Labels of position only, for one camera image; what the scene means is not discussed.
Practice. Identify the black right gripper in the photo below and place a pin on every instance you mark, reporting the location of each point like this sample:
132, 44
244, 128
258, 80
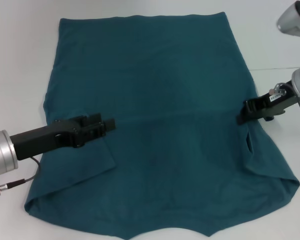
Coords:
272, 105

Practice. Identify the blue-green short-sleeved shirt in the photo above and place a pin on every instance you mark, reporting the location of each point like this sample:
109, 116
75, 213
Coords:
165, 87

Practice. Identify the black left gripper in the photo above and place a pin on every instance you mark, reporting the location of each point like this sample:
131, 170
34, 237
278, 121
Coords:
45, 140

